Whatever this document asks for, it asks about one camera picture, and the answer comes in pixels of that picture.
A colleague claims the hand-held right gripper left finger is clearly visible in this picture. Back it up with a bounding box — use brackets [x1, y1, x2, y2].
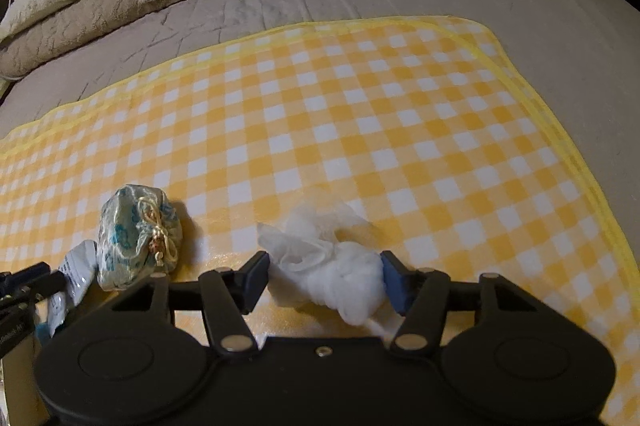
[107, 251, 273, 352]

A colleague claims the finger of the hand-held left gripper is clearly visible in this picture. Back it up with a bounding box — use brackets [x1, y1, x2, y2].
[0, 261, 67, 304]

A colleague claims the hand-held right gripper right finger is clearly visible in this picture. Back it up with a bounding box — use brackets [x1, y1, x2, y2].
[380, 250, 542, 352]

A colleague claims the white and blue packet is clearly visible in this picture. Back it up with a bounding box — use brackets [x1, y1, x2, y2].
[47, 240, 100, 340]

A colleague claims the white cotton wad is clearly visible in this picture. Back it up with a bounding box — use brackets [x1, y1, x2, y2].
[256, 201, 386, 326]

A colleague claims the yellow checked blanket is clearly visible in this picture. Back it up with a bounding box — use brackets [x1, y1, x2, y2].
[0, 14, 640, 426]

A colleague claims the floral drawstring pouch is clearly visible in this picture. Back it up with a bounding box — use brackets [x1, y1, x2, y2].
[96, 184, 182, 292]

